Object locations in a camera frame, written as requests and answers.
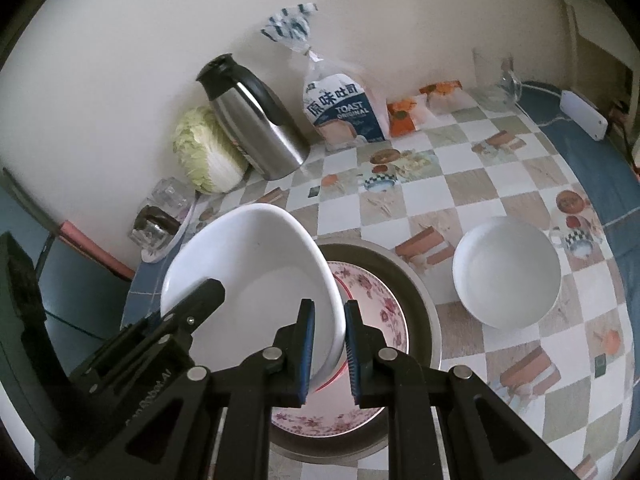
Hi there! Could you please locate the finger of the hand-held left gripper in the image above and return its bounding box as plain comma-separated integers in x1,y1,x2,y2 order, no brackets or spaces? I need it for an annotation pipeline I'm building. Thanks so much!
159,278,227,336

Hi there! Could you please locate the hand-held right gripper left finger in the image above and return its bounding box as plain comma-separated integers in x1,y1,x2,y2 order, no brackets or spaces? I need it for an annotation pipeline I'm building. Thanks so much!
107,299,317,480

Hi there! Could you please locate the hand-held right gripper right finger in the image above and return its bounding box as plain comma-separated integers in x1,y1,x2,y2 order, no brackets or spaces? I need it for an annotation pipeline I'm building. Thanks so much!
344,300,581,480

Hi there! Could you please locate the pink floral plate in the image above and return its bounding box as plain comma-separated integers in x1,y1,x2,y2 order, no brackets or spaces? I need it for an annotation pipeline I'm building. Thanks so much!
270,260,408,436

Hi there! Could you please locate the white bowl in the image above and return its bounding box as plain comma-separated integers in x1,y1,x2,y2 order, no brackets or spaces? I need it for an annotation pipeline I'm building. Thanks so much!
160,203,347,395
452,216,562,331

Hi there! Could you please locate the stainless steel plate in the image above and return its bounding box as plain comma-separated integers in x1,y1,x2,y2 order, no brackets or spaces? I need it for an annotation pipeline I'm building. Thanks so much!
267,242,443,461

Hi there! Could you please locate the glass cup with dark contents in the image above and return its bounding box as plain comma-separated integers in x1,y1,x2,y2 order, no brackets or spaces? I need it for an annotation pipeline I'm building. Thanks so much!
131,205,178,251

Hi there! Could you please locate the clear glass cup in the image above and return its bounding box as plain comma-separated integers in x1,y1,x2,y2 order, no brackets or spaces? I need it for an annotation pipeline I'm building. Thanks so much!
150,176,193,216

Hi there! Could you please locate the napa cabbage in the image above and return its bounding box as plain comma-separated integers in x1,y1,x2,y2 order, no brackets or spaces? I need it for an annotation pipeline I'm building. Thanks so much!
172,105,251,195

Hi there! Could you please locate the stainless steel thermos jug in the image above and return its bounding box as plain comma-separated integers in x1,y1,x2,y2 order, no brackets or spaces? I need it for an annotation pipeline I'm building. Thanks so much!
195,53,311,181

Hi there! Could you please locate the checkered printed tablecloth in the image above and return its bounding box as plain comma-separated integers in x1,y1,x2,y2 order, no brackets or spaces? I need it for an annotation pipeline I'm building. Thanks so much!
120,80,640,480

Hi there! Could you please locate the orange snack packet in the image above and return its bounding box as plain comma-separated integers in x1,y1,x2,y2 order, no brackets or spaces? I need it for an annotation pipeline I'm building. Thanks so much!
419,80,466,116
386,96,426,138

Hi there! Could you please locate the sliced toast bread bag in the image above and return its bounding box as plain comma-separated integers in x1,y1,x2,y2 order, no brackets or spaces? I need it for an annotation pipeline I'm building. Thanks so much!
260,2,386,153

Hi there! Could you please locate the clear glass pitcher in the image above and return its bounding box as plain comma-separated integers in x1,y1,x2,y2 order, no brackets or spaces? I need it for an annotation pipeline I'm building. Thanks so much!
472,49,523,113

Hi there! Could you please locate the white power strip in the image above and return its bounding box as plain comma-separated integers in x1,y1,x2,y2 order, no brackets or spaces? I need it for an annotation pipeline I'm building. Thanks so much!
559,89,608,142

